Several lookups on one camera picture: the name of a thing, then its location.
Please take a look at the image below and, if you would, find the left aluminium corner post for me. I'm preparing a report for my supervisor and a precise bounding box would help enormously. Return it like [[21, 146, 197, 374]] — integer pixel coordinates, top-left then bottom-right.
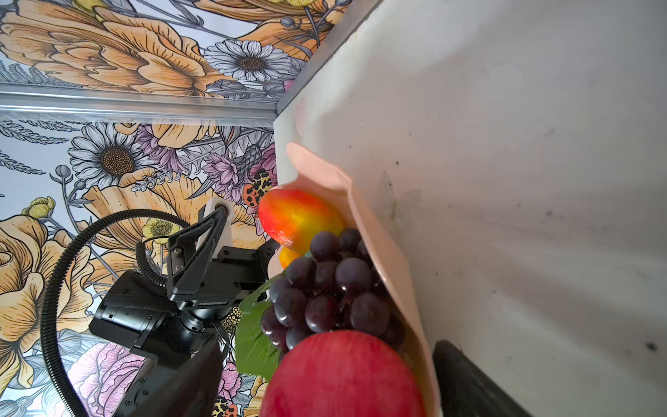
[[1, 84, 277, 127]]

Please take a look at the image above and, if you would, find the red apple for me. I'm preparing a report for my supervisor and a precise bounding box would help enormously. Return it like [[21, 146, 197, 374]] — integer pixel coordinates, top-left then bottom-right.
[[260, 330, 427, 416]]

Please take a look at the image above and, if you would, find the small orange fruit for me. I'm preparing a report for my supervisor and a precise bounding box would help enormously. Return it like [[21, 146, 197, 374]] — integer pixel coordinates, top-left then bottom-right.
[[279, 247, 302, 269]]

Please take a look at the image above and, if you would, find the red yellow peach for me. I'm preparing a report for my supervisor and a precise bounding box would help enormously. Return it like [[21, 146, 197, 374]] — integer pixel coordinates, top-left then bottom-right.
[[258, 189, 344, 255]]

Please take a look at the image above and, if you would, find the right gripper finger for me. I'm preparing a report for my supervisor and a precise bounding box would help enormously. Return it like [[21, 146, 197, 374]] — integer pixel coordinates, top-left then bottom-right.
[[433, 341, 530, 417]]

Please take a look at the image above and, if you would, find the left black cable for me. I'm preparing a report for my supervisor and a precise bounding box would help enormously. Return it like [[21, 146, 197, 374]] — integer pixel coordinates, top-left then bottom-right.
[[40, 207, 191, 417]]

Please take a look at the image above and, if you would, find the dark purple grape bunch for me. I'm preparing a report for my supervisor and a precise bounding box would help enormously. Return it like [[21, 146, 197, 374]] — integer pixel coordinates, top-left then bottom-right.
[[260, 228, 406, 352]]

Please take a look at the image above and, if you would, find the pink scalloped fruit plate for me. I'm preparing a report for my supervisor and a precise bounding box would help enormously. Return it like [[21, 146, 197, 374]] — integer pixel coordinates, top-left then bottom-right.
[[280, 142, 442, 416]]

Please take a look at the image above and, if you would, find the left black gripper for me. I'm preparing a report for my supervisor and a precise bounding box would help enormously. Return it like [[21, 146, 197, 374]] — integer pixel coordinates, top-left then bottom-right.
[[90, 206, 278, 416]]

